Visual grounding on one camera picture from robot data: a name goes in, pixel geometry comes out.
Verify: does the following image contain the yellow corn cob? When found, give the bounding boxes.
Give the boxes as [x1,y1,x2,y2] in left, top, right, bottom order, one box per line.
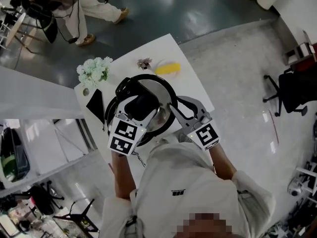
[155,62,182,75]

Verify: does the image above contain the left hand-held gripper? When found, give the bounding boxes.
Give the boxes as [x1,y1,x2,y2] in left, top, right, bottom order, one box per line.
[106,94,161,157]

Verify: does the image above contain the white flower bouquet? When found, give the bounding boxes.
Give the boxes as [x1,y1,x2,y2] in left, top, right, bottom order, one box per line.
[76,56,114,88]

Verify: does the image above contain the white metal shelf rack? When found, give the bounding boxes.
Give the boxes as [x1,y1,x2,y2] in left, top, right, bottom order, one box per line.
[0,118,100,198]

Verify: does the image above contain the person's left forearm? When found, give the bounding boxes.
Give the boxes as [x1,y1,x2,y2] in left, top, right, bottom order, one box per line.
[111,150,137,199]

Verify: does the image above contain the black office chair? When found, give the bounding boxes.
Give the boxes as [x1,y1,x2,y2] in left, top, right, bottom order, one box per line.
[24,179,65,216]
[262,67,317,118]

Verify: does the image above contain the small dried flower ornament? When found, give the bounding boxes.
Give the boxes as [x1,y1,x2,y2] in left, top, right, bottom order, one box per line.
[137,58,153,70]

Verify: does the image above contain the black cloth pouch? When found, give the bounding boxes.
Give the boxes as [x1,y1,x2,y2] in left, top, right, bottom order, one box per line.
[86,88,106,131]

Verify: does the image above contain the white table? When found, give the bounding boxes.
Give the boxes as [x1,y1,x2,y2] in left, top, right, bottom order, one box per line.
[74,33,216,166]

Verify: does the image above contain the person's white shirt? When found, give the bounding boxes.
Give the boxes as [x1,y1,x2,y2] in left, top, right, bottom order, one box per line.
[100,137,277,238]

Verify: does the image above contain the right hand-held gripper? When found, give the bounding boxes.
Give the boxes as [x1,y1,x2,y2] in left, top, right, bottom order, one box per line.
[168,95,221,152]

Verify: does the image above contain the person's right forearm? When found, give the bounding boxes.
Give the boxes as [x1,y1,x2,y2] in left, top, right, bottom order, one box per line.
[209,142,239,181]

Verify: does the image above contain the person's grey trousers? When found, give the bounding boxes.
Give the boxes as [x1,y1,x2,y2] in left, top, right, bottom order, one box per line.
[158,130,189,146]

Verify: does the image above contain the black pressure cooker pot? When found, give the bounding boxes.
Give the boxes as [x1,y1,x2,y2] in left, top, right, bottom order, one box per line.
[104,95,159,148]

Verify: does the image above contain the silver black cooker lid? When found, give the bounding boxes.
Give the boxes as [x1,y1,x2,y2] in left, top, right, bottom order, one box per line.
[115,73,178,136]

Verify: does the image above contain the dark kitchen appliance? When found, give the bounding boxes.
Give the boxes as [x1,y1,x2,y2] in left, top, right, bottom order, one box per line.
[0,127,31,183]

